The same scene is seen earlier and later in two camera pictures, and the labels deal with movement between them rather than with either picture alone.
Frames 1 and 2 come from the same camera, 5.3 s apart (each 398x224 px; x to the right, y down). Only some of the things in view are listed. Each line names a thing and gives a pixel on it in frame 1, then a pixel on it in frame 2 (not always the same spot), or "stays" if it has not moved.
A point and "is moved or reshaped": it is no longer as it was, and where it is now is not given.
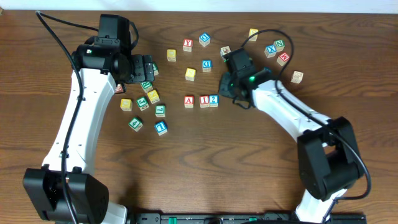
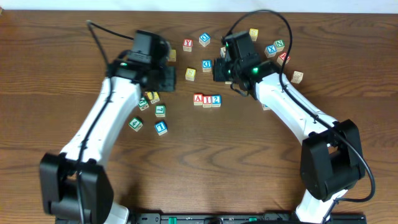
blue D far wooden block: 204,39 stays
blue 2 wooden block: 213,101 is moved or reshaped
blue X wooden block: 270,51 stays
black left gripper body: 133,70 → 161,79
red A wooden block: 189,101 → 198,99
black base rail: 241,218 stays
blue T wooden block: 161,127 stays
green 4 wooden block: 135,124 stays
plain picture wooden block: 224,50 stays
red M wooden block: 283,59 stays
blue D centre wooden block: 206,66 stays
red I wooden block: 204,101 is moved or reshaped
